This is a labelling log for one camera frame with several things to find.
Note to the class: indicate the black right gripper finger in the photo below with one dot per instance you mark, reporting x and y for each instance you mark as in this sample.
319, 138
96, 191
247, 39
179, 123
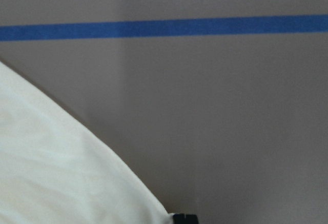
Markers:
181, 218

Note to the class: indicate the beige long-sleeve printed shirt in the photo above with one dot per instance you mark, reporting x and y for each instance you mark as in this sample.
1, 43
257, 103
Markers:
54, 170

